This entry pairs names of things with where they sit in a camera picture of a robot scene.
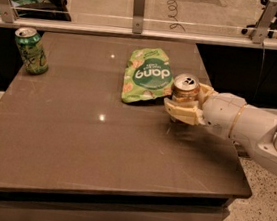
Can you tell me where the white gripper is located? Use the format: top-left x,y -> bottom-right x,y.
164,83 -> 246,138

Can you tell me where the orange soda can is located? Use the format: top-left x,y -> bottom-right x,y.
171,73 -> 200,103

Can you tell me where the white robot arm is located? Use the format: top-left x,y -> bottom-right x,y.
164,84 -> 277,176

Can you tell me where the green rice chip bag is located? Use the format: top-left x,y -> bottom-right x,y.
121,48 -> 174,103

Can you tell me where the green soda can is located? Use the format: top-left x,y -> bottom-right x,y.
15,27 -> 48,75

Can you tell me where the black hanging cable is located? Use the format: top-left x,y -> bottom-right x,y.
249,42 -> 269,105

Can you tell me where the black coiled cable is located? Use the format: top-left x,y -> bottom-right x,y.
156,0 -> 190,33

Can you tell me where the right metal glass bracket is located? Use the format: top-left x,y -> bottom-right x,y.
250,0 -> 277,44

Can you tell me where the middle metal glass bracket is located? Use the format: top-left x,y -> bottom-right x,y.
132,0 -> 146,34

